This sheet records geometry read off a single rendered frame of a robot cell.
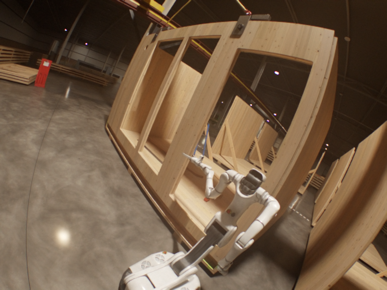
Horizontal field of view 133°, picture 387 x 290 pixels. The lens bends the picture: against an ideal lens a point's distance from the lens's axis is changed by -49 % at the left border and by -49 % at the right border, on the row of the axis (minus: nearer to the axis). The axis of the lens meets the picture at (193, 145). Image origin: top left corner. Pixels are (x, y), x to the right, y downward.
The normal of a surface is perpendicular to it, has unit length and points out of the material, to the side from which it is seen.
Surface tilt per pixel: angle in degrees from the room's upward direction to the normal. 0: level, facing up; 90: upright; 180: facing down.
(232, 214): 72
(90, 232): 0
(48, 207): 0
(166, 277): 10
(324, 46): 90
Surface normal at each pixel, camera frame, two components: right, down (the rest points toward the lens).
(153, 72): 0.62, 0.44
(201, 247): -0.50, -0.45
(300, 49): -0.67, -0.15
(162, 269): 0.29, -0.90
